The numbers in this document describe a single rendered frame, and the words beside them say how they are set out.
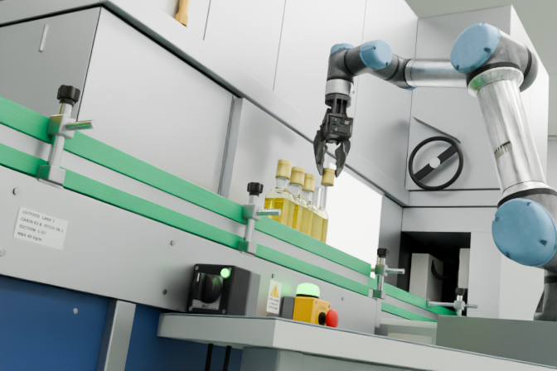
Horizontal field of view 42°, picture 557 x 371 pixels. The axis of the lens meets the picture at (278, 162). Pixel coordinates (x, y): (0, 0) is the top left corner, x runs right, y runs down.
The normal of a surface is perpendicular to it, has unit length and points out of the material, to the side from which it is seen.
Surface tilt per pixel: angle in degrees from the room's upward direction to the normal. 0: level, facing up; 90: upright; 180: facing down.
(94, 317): 90
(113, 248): 90
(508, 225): 99
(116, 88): 90
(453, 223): 90
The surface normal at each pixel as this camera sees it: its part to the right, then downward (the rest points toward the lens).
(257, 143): 0.85, -0.04
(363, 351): 0.59, -0.15
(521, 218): -0.76, -0.12
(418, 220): -0.51, -0.29
